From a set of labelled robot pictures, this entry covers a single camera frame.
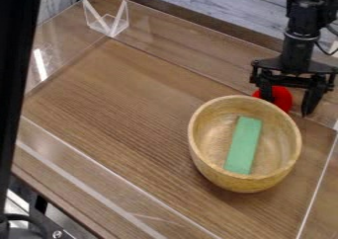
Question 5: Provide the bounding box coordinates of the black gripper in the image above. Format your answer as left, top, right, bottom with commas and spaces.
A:
250, 57, 338, 117

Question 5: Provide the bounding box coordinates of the red plush strawberry toy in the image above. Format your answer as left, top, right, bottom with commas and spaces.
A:
262, 86, 293, 114

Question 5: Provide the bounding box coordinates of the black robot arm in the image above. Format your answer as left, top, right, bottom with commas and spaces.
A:
250, 0, 338, 117

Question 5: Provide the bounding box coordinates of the wooden bowl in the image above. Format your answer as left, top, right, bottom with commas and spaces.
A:
187, 95, 302, 193

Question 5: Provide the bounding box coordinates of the green rectangular block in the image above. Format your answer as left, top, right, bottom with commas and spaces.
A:
223, 117, 263, 175

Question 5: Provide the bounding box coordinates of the clear acrylic table barrier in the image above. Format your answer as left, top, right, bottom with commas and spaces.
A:
14, 0, 338, 239

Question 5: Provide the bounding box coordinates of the clear acrylic corner bracket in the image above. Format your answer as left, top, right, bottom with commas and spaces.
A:
82, 0, 130, 38

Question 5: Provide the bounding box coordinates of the black metal frame bracket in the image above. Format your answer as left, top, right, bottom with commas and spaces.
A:
28, 196, 76, 239

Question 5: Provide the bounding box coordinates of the black cable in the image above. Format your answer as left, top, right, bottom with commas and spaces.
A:
4, 212, 48, 239

